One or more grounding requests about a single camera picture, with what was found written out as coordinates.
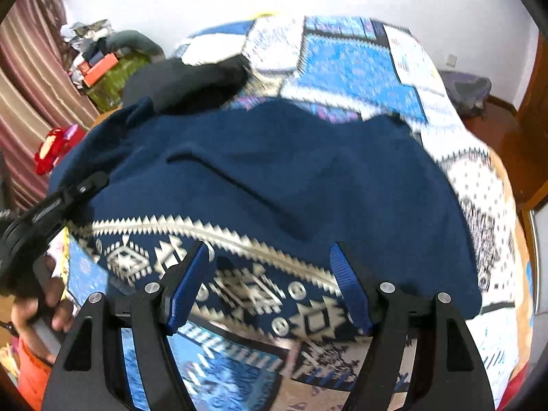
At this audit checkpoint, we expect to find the navy patterned hooded garment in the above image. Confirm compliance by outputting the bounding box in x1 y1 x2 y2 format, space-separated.
49 100 482 341

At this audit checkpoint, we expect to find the person's left hand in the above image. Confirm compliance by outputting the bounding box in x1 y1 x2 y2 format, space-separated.
11 254 74 365

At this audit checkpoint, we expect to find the red plush toy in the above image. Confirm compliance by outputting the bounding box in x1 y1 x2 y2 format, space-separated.
34 124 86 175

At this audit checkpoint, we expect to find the brown wooden folding table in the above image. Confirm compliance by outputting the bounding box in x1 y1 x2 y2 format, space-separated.
89 107 121 131

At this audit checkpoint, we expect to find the striped maroon curtain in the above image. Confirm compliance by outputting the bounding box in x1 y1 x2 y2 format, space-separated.
1 0 98 208

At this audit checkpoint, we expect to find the orange fleece blanket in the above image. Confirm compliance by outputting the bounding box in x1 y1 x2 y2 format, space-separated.
488 147 533 381

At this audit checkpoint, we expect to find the green storage box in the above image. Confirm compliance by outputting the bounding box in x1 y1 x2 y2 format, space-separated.
85 52 150 113

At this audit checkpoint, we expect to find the orange flat box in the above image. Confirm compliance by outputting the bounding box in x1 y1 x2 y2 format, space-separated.
84 53 118 87

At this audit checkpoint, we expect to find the black folded garment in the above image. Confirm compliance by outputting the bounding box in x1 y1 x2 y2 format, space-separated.
122 55 251 115

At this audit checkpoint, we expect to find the grey stuffed cushion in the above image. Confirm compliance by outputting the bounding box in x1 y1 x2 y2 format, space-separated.
105 30 164 58

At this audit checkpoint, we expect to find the blue patchwork bed quilt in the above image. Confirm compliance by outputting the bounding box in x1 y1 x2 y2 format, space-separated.
63 14 526 411

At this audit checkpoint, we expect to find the grey bag on floor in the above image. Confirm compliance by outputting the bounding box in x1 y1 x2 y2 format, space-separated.
439 71 492 119

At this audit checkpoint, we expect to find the brown wooden door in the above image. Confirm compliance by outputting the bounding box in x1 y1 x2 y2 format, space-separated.
461 32 548 211

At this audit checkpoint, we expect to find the white wall socket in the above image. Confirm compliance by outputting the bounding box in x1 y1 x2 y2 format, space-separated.
446 54 457 68

